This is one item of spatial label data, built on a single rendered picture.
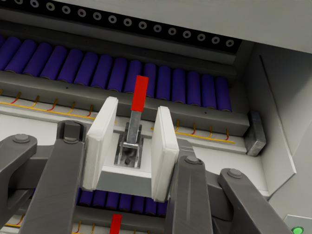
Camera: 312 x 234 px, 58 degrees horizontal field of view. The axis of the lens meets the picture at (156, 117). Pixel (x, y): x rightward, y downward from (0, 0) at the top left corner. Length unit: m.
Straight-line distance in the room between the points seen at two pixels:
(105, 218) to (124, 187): 0.13
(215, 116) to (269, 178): 0.09
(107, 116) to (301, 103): 0.22
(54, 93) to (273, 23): 0.23
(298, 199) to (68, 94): 0.28
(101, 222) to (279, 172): 0.26
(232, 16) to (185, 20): 0.04
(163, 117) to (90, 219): 0.30
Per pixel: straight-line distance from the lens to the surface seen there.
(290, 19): 0.26
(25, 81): 0.35
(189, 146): 0.16
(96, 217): 0.45
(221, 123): 0.35
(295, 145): 0.31
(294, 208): 0.36
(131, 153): 0.31
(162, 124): 0.16
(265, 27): 0.26
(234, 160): 0.34
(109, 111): 0.16
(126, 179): 0.31
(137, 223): 0.45
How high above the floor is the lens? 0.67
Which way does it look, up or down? 27 degrees down
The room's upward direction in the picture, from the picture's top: 13 degrees clockwise
